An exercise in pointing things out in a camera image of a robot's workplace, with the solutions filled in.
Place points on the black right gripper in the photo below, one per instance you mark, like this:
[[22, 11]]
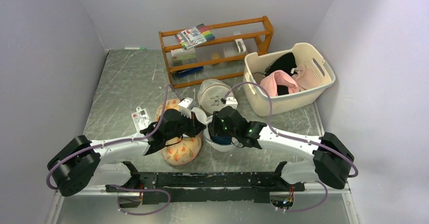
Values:
[[215, 127]]

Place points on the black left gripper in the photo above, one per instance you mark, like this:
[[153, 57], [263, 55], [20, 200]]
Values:
[[196, 126]]

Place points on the white mesh laundry bag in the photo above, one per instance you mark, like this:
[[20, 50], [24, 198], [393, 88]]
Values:
[[206, 137]]

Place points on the pink bra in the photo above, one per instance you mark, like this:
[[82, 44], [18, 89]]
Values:
[[279, 83]]

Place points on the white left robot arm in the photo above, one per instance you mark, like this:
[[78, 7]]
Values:
[[83, 163]]

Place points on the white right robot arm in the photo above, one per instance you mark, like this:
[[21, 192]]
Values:
[[325, 159]]

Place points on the floral orange laundry bag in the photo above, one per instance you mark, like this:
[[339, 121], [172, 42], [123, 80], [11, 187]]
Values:
[[182, 150]]

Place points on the beige mesh laundry bag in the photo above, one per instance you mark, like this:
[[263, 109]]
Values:
[[210, 93]]

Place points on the brown bra cup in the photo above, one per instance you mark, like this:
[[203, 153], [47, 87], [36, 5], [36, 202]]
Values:
[[258, 77]]

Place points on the cream plastic laundry basket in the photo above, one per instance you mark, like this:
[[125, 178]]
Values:
[[305, 55]]

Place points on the dark blue garment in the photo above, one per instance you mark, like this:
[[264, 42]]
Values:
[[221, 140]]

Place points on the clear blister pack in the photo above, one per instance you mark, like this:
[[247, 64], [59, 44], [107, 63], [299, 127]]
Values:
[[141, 118]]

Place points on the blue flat box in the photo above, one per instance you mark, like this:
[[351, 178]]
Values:
[[186, 72]]

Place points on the white green box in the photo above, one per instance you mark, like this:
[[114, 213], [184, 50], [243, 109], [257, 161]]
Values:
[[183, 54]]

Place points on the orange wooden shelf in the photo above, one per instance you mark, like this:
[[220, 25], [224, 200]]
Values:
[[257, 34]]

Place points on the white clip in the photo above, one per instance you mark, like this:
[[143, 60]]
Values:
[[241, 47]]

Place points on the black garment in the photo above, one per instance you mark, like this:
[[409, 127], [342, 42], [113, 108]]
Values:
[[286, 62]]

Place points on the colour marker pack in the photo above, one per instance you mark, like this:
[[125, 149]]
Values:
[[195, 36]]

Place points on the pink garment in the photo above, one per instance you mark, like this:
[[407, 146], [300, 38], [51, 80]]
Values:
[[304, 77]]

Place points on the green white marker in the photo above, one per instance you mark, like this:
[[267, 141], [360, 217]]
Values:
[[135, 48]]

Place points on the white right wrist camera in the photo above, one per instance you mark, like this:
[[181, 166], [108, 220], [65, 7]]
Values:
[[229, 101]]

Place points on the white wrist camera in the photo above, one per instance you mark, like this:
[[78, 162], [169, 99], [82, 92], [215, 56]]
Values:
[[229, 101], [185, 107]]

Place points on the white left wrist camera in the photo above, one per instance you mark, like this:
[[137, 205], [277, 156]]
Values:
[[185, 107]]

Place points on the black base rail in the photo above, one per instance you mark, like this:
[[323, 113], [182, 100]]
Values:
[[159, 187]]

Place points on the aluminium frame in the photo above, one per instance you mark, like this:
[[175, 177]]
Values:
[[314, 205]]

